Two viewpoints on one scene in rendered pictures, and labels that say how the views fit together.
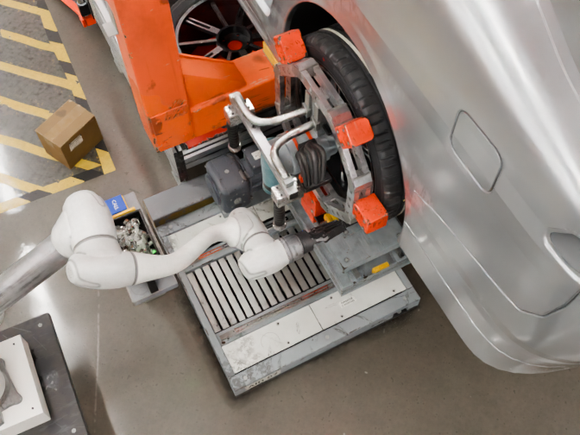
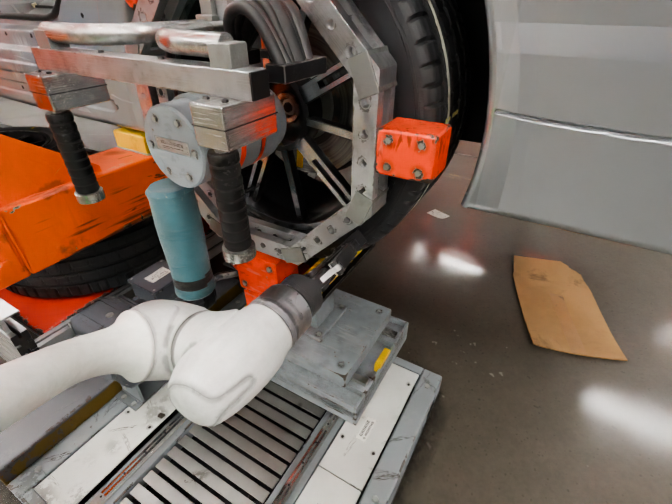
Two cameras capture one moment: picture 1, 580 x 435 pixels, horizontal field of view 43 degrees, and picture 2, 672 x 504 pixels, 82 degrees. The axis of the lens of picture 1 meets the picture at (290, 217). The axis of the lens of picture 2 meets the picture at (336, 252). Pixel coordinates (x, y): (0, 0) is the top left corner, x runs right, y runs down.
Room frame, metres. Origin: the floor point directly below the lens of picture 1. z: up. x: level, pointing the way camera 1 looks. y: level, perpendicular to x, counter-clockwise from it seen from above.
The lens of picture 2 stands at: (0.71, 0.16, 1.05)
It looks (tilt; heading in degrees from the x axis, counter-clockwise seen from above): 34 degrees down; 327
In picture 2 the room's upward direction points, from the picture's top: straight up
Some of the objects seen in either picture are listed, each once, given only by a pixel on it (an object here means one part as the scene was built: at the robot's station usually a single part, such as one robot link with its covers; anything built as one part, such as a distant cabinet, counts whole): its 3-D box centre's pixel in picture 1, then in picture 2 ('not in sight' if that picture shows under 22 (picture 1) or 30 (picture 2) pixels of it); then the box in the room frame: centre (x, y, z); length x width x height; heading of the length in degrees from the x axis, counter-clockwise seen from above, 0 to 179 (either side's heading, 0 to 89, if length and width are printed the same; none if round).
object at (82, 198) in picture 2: (233, 134); (74, 155); (1.45, 0.19, 0.83); 0.04 x 0.04 x 0.16
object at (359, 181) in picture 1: (319, 140); (249, 121); (1.40, -0.10, 0.85); 0.54 x 0.07 x 0.54; 27
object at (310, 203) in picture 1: (325, 193); (278, 269); (1.42, -0.13, 0.48); 0.16 x 0.12 x 0.17; 117
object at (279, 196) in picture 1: (287, 192); (236, 116); (1.16, 0.01, 0.93); 0.09 x 0.05 x 0.05; 117
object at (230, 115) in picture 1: (239, 112); (69, 86); (1.46, 0.16, 0.93); 0.09 x 0.05 x 0.05; 117
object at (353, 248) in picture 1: (353, 202); (311, 291); (1.48, -0.25, 0.32); 0.40 x 0.30 x 0.28; 27
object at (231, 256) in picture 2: (279, 212); (231, 204); (1.15, 0.03, 0.83); 0.04 x 0.04 x 0.16
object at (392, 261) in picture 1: (349, 225); (313, 337); (1.48, -0.25, 0.13); 0.50 x 0.36 x 0.10; 27
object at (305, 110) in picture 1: (271, 97); (126, 5); (1.44, 0.05, 1.03); 0.19 x 0.18 x 0.11; 117
